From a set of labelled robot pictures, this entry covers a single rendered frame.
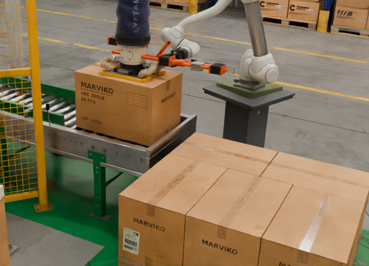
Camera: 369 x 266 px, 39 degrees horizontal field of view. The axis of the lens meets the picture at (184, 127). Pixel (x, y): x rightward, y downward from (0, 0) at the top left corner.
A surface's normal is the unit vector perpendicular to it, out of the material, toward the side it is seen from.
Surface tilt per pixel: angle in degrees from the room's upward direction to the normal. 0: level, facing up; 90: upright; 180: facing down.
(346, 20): 93
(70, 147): 90
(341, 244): 0
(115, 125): 90
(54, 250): 0
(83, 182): 0
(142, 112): 90
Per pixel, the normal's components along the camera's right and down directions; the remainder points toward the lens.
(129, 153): -0.43, 0.32
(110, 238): 0.05, -0.92
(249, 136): 0.68, 0.31
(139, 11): 0.43, 0.01
